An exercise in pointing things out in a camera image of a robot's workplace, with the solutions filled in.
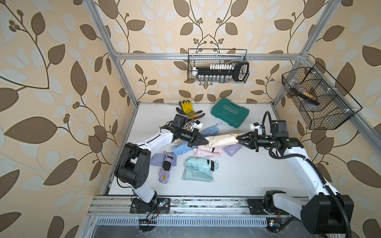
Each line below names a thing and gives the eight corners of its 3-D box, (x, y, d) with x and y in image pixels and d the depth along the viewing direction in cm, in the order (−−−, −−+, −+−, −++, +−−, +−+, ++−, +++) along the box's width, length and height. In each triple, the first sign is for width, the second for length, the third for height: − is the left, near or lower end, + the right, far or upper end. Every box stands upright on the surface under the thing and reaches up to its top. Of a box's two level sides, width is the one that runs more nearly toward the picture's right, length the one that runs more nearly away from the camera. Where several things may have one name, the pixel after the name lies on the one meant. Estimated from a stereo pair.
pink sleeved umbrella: (193, 158, 92) (193, 155, 89) (193, 151, 95) (193, 148, 92) (221, 157, 92) (222, 155, 89) (220, 151, 95) (221, 148, 92)
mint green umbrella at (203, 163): (185, 166, 89) (184, 163, 85) (188, 156, 93) (187, 153, 90) (216, 174, 86) (217, 171, 82) (218, 163, 90) (219, 160, 87)
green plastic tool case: (209, 113, 116) (209, 109, 113) (222, 99, 126) (223, 95, 122) (236, 129, 106) (238, 126, 102) (249, 114, 116) (251, 109, 112)
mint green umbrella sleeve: (182, 180, 85) (181, 178, 83) (183, 168, 89) (183, 167, 87) (212, 182, 84) (213, 181, 82) (212, 171, 88) (213, 169, 86)
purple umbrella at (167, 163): (158, 182, 84) (156, 180, 80) (167, 155, 95) (166, 151, 91) (167, 184, 83) (165, 181, 80) (175, 156, 94) (174, 153, 91)
